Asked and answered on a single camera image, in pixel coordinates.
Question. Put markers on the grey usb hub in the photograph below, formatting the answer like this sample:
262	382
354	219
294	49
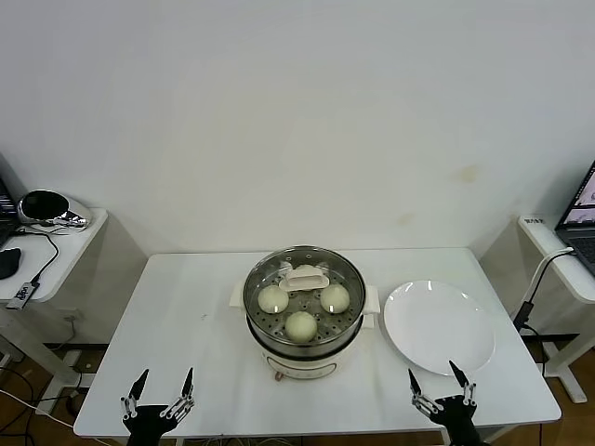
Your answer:
21	295

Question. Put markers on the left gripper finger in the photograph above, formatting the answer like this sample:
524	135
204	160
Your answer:
136	395
187	390

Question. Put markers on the chrome rounded device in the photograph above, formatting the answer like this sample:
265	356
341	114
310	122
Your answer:
46	206

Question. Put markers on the white steamed baozi bun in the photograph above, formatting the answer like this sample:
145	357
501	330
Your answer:
305	268
300	326
335	299
272	299

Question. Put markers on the white electric cooker base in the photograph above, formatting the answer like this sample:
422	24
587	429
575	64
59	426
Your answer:
302	367

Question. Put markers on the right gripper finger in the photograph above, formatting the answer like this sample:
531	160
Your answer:
470	392
420	399

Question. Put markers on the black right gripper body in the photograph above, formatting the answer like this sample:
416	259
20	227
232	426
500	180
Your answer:
458	418

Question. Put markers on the white round plate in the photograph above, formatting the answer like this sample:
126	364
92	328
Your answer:
437	325

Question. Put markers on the grey laptop with pink screen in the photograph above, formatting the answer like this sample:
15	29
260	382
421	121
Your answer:
578	223

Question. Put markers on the white side table with mouse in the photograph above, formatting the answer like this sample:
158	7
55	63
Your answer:
74	251

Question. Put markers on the black computer mouse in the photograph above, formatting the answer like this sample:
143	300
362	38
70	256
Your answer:
8	262

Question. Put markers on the white side table with label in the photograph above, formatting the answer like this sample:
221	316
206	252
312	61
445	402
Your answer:
539	237

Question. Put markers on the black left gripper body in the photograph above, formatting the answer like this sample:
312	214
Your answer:
149	423

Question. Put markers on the steel perforated steamer basket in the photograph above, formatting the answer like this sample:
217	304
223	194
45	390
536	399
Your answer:
302	349

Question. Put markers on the black laptop with dark screen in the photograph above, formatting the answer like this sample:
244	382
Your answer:
4	209

